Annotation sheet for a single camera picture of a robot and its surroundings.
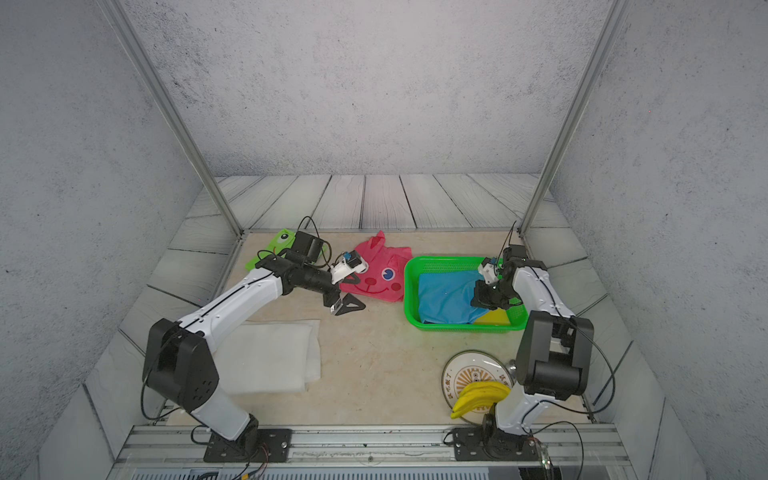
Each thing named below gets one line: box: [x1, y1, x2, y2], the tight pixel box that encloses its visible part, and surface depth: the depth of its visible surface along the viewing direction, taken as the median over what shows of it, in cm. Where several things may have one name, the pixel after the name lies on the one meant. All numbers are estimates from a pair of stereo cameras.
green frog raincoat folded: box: [245, 228, 296, 271], surface depth 117 cm
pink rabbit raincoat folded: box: [340, 230, 413, 302], surface depth 107 cm
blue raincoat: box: [418, 270, 490, 324], surface depth 95 cm
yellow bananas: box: [450, 381, 511, 419], surface depth 77 cm
